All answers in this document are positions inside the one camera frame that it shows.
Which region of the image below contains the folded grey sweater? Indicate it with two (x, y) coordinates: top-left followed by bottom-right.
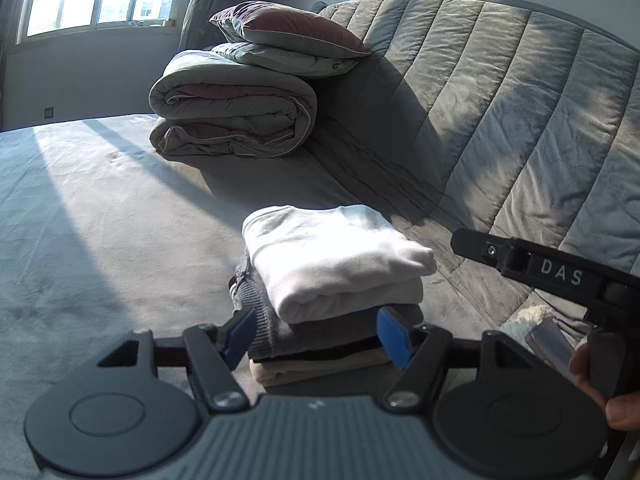
(229, 252), (423, 358)

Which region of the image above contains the white fluffy plush toy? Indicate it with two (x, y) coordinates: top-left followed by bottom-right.
(500, 304), (553, 352)

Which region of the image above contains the grey quilted headboard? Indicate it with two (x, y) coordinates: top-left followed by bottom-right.
(309, 0), (640, 340)

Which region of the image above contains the folded beige pink comforter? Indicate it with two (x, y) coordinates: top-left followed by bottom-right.
(149, 50), (318, 158)

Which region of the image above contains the pink grey pillow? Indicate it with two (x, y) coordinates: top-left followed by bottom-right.
(209, 0), (370, 78)

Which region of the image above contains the person's right hand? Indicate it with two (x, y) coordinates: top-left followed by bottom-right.
(568, 340), (640, 431)

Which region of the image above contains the white Winnie the Pooh sweatshirt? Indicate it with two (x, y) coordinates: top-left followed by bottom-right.
(242, 205), (437, 324)

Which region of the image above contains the folded beige garment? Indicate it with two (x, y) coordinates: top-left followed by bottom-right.
(248, 348), (390, 388)

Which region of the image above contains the grey bed sheet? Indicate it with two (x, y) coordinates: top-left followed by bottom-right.
(1, 115), (528, 479)

